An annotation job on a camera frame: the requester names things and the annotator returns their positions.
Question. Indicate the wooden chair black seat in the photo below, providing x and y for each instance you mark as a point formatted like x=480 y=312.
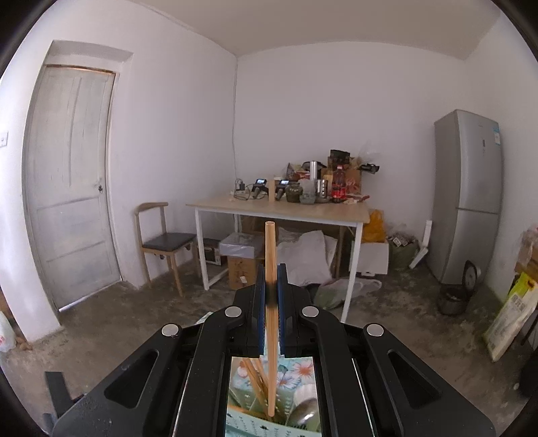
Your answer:
x=165 y=245

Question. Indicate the white plastic bag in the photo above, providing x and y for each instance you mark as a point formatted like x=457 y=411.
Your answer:
x=333 y=295

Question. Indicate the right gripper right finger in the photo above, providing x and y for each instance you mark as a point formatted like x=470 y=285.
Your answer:
x=294 y=338

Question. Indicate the wooden chopstick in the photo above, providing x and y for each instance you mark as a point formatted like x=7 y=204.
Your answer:
x=257 y=383
x=271 y=313

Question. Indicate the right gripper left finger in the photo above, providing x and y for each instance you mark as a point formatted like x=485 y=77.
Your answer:
x=248 y=338

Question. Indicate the rice bag yellow green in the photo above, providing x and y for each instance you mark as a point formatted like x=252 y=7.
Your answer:
x=517 y=309

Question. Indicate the metal cup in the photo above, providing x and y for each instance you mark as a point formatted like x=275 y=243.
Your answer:
x=321 y=191

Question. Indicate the mint green utensil basket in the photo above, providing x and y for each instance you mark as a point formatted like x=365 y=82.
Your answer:
x=287 y=406

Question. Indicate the white sack under desk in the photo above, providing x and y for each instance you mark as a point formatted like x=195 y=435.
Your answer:
x=307 y=256

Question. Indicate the black rice cooker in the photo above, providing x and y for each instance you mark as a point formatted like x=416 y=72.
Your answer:
x=453 y=300

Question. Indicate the white wooden door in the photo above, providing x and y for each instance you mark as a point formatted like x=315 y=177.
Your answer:
x=65 y=182

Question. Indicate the white cardboard box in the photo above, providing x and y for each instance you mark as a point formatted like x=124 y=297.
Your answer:
x=373 y=259

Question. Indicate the yellow plastic bag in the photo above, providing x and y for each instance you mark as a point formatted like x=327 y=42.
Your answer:
x=374 y=231

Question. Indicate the brown cardboard box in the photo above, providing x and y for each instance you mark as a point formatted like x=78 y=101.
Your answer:
x=241 y=272

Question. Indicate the silver refrigerator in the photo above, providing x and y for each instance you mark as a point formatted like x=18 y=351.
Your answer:
x=467 y=198

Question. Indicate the cola bottle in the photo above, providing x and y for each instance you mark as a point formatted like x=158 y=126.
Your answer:
x=339 y=185

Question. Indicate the floral blue tablecloth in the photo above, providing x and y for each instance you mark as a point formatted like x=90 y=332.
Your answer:
x=291 y=373

